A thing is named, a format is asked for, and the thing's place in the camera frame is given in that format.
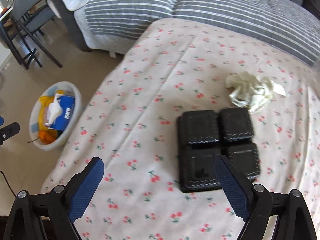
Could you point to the blue tissue box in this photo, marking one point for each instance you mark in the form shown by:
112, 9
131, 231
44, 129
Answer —
60, 112

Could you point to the cherry print tablecloth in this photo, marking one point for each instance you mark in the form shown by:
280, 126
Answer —
130, 123

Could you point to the white plastic trash bin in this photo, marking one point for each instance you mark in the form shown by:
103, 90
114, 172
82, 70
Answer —
70, 89

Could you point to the white tissue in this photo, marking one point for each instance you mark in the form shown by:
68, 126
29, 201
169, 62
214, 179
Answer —
252, 92

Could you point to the grey folding chair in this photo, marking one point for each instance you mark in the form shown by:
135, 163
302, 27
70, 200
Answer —
25, 19

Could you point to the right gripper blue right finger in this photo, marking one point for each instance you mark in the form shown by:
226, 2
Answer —
255, 205

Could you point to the orange tangerine with stem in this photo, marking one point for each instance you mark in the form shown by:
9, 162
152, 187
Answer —
46, 136

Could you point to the grey striped quilt cover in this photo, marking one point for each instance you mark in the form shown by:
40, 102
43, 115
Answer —
175, 10

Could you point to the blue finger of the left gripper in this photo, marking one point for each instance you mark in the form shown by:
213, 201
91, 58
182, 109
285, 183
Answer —
1, 121
9, 131

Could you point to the yellow snack bag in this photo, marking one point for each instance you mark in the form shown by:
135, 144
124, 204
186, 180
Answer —
45, 101

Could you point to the black plastic food tray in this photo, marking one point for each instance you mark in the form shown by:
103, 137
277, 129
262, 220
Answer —
205, 135

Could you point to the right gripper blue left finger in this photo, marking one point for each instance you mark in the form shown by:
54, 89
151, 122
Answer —
52, 214

